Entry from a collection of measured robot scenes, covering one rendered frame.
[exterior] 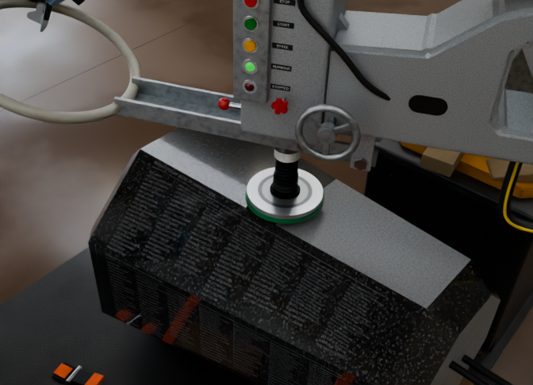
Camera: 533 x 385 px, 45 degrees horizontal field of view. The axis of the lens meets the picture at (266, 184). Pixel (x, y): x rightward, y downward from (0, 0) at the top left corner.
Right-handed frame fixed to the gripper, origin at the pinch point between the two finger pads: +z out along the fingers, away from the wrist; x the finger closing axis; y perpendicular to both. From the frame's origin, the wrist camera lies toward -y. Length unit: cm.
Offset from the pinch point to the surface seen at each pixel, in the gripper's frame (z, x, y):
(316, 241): -2, 76, -68
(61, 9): -6.6, 1.7, -3.6
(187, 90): -14, 37, -34
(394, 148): -1, 32, -114
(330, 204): -3, 62, -77
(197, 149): 14, 30, -48
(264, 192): -1, 59, -57
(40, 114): -6.9, 47.0, 2.5
